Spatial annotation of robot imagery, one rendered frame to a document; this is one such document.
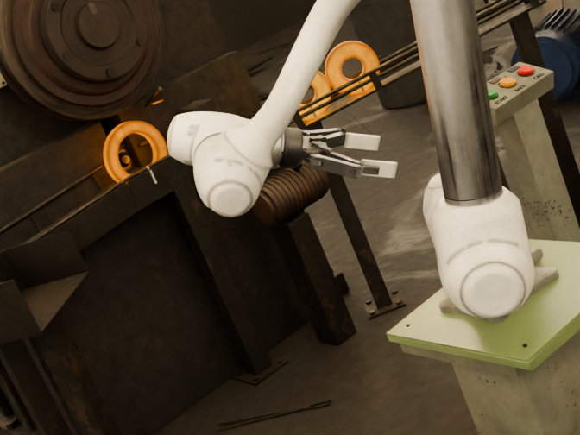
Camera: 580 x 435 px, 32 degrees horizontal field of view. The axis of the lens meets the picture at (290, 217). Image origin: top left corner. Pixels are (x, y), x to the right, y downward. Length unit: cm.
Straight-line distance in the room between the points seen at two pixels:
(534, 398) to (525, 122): 87
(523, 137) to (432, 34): 102
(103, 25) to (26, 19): 19
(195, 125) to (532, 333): 71
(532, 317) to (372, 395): 84
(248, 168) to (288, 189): 114
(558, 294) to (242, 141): 67
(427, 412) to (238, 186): 102
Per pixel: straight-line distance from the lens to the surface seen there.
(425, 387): 262
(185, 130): 186
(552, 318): 190
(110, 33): 268
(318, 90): 292
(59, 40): 263
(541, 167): 268
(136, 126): 281
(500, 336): 191
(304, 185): 288
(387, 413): 257
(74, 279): 248
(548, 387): 205
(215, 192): 169
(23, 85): 267
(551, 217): 271
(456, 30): 164
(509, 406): 207
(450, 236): 172
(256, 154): 172
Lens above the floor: 124
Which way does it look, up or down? 17 degrees down
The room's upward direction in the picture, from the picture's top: 23 degrees counter-clockwise
